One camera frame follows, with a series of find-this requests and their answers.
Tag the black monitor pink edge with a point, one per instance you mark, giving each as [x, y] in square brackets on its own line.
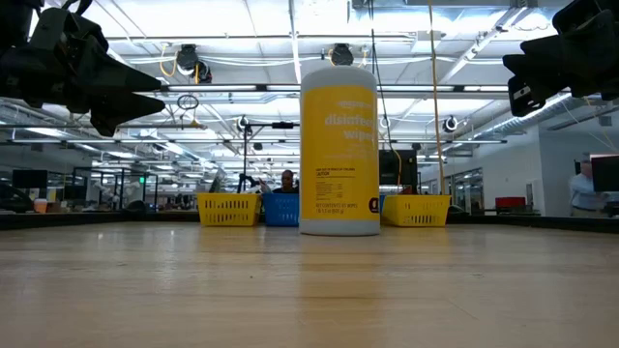
[607, 173]

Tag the yellow disinfecting wipes canister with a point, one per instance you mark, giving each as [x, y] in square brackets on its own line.
[338, 154]

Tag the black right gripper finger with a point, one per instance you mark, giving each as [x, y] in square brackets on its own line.
[556, 86]
[541, 55]

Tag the person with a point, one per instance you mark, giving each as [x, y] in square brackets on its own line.
[286, 182]
[585, 193]

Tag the silver ventilation duct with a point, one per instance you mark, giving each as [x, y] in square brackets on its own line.
[532, 118]

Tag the red box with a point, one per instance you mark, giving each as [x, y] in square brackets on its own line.
[510, 202]

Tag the black camera stand pole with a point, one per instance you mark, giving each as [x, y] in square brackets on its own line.
[244, 154]

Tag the yellow plastic basket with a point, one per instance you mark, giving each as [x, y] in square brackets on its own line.
[227, 210]
[416, 210]

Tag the black frame enclosure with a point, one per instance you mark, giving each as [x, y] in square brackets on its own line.
[121, 183]

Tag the blue plastic basket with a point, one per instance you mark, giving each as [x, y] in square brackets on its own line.
[382, 203]
[280, 210]

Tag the orange cup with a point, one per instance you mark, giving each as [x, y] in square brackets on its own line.
[40, 205]

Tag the small black monitor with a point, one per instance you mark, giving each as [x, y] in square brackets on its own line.
[29, 179]

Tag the large black monitor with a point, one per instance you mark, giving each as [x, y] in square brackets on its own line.
[399, 166]

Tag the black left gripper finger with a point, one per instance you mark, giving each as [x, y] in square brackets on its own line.
[121, 111]
[116, 72]

